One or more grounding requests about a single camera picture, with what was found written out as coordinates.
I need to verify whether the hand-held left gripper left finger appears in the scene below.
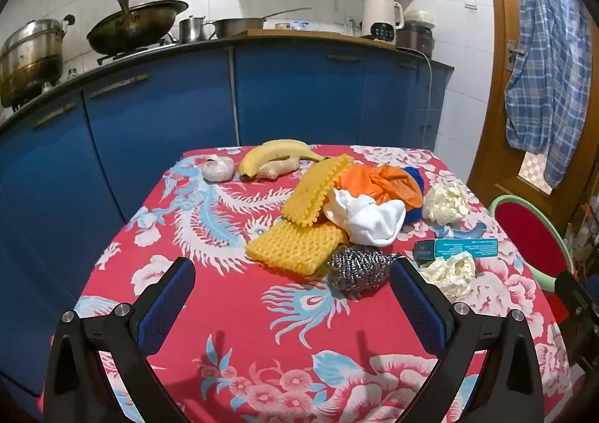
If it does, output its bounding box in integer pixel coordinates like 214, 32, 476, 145
43, 257, 196, 423

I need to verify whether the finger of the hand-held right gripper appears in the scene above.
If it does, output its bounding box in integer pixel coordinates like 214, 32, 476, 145
553, 270, 599, 374

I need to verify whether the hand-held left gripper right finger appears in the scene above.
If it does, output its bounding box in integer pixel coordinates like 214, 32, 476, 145
389, 258, 546, 423

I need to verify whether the white tissue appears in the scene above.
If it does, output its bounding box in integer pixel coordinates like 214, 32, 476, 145
418, 251, 477, 299
422, 180, 469, 223

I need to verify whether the white teal medicine box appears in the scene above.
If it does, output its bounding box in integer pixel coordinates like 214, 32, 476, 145
414, 238, 499, 261

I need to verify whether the steel wool scourer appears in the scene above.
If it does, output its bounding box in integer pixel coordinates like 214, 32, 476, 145
325, 245, 404, 295

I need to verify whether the red basin with green rim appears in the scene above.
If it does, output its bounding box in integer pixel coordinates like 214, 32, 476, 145
488, 195, 574, 293

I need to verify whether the white cloth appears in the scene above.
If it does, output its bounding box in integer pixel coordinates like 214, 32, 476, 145
325, 188, 406, 247

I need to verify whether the yellow knitted dishcloth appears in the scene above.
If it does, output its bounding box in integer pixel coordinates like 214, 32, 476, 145
244, 219, 349, 276

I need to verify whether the long yellow foam net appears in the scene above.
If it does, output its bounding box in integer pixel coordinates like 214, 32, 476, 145
282, 154, 354, 227

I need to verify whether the red plastic stool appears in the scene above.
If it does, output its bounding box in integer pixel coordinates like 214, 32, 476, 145
545, 292, 569, 325

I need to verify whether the light blue plastic scrap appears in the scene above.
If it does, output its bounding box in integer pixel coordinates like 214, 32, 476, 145
433, 222, 487, 243

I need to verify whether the red floral printed tablecloth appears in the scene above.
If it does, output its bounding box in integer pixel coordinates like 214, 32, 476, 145
40, 145, 574, 423

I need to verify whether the orange plastic bag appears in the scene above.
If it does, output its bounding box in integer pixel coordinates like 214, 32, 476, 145
339, 164, 424, 209

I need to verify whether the blue cloth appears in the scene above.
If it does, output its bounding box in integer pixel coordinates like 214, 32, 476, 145
402, 165, 426, 225

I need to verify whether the garlic bulb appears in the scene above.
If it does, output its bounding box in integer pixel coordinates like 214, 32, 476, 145
201, 155, 235, 182

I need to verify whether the ginger root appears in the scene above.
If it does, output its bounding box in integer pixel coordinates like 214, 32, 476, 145
255, 156, 300, 180

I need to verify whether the yellow banana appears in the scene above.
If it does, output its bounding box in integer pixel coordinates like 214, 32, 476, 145
238, 139, 331, 179

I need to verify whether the wooden door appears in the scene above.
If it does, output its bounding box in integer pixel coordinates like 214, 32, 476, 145
468, 0, 599, 237

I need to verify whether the gas stove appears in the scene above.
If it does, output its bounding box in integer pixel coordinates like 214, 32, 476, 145
96, 36, 177, 66

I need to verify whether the blue plaid shirt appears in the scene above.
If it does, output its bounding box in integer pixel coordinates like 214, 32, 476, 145
503, 0, 594, 190

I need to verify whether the rice cooker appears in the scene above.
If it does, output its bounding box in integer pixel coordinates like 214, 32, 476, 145
395, 9, 436, 56

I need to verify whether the small metal jug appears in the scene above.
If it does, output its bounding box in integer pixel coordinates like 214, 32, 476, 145
179, 16, 216, 44

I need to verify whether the dark wok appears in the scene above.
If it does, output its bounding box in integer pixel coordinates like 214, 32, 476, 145
86, 0, 189, 56

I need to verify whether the large steel stockpot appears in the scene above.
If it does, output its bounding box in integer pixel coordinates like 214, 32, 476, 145
0, 15, 76, 108

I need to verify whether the steel saucepan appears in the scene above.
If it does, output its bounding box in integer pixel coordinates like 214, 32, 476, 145
208, 7, 312, 39

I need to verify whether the cream electric kettle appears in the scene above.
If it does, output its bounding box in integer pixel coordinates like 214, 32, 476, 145
358, 0, 404, 42

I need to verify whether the white power cable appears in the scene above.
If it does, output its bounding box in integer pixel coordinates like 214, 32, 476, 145
421, 53, 436, 143

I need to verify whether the metal door handle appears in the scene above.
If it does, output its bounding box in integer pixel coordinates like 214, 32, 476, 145
505, 39, 526, 73

